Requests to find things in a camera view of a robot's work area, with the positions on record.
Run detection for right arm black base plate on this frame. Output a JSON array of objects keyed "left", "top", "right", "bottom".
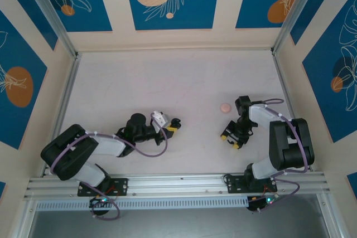
[{"left": 224, "top": 174, "right": 278, "bottom": 194}]

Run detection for aluminium corner post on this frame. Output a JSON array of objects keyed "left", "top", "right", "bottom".
[
  {"left": 21, "top": 0, "right": 79, "bottom": 57},
  {"left": 272, "top": 0, "right": 342, "bottom": 55}
]

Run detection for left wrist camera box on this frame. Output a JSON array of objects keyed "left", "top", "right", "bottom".
[{"left": 151, "top": 111, "right": 170, "bottom": 128}]

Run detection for aluminium side rail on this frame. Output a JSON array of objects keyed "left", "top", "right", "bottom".
[
  {"left": 41, "top": 52, "right": 81, "bottom": 177},
  {"left": 272, "top": 50, "right": 315, "bottom": 172}
]

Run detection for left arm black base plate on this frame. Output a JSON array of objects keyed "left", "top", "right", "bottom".
[{"left": 77, "top": 178, "right": 129, "bottom": 197}]

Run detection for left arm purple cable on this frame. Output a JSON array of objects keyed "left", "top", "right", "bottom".
[{"left": 51, "top": 112, "right": 168, "bottom": 221}]

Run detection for white slotted cable duct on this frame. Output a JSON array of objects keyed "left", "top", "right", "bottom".
[{"left": 36, "top": 196, "right": 249, "bottom": 211}]

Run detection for aluminium frame rail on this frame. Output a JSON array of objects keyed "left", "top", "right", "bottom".
[{"left": 23, "top": 172, "right": 331, "bottom": 201}]

